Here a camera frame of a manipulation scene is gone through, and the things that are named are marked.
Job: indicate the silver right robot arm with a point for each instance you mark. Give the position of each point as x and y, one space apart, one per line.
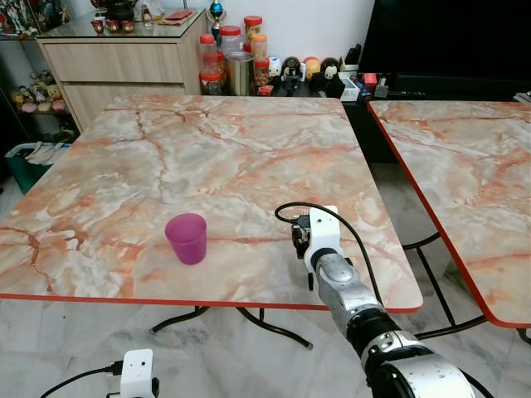
344 286

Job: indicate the purple plastic cup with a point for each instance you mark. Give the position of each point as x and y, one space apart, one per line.
186 240

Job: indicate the small white box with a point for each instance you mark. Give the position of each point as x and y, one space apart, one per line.
350 92

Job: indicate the black and white toy figurine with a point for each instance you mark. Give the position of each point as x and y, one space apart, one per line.
291 73

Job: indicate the dark brown toy figurine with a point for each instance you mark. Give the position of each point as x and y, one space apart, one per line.
330 75

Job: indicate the slim red-lid snack jar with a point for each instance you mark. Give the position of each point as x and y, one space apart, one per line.
262 75

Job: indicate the pink and yellow toy figurine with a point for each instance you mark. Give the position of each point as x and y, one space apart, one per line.
311 68

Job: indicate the shiny metal tin canister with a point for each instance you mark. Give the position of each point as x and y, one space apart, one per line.
240 75

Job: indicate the short red-lid snack jar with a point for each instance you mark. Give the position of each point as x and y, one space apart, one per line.
211 83

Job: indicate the jar with orange contents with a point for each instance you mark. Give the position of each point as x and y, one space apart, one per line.
260 47

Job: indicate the tall red-lid snack jar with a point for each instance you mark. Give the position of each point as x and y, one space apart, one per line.
208 54

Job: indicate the wide clear red-lid jar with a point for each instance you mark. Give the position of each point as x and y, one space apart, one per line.
231 41

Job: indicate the blue globe trophy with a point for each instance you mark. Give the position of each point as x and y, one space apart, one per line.
217 10

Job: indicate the black television screen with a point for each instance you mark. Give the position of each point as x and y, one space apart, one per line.
448 37

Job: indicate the red rectangular tray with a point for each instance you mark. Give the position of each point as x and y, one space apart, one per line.
179 15

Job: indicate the light wooden drawer cabinet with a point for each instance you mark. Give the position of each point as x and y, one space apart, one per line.
116 62

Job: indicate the green storage basket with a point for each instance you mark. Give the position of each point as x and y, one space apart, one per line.
25 170

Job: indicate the dark teapot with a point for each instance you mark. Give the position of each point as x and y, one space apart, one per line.
120 8

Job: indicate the black display shelf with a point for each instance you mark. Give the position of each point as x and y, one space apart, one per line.
17 58

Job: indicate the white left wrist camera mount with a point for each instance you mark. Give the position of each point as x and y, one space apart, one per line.
137 373

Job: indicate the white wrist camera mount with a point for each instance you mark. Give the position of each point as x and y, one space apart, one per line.
137 373
323 232

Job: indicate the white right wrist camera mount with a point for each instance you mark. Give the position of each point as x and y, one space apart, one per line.
323 232

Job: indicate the black metal table leg frame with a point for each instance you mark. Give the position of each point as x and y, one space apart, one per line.
433 286
274 329

